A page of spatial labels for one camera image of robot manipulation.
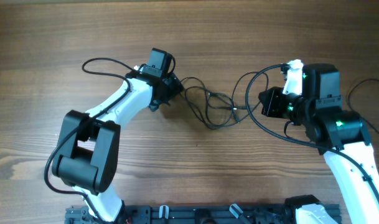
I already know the black cable bundle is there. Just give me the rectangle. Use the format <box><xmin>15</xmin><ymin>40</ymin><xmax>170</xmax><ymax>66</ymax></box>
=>
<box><xmin>176</xmin><ymin>71</ymin><xmax>269</xmax><ymax>131</ymax></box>

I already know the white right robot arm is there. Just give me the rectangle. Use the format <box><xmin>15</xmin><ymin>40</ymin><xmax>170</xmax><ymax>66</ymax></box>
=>
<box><xmin>259</xmin><ymin>60</ymin><xmax>379</xmax><ymax>223</ymax></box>

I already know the black camera cable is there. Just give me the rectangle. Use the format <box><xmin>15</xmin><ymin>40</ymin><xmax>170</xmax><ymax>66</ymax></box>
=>
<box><xmin>43</xmin><ymin>57</ymin><xmax>137</xmax><ymax>223</ymax></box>
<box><xmin>244</xmin><ymin>63</ymin><xmax>379</xmax><ymax>218</ymax></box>

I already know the black left camera cable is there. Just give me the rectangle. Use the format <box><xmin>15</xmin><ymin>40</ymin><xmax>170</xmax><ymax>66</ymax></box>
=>
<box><xmin>43</xmin><ymin>57</ymin><xmax>137</xmax><ymax>223</ymax></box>

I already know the black right camera cable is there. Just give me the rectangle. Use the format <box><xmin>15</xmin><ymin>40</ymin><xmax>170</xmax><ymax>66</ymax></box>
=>
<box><xmin>244</xmin><ymin>63</ymin><xmax>379</xmax><ymax>218</ymax></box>

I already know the thin black cable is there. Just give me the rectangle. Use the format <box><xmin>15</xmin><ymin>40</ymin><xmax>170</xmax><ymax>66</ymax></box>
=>
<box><xmin>346</xmin><ymin>76</ymin><xmax>379</xmax><ymax>142</ymax></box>

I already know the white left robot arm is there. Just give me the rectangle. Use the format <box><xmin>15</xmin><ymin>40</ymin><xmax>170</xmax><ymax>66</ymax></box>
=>
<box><xmin>44</xmin><ymin>48</ymin><xmax>184</xmax><ymax>223</ymax></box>

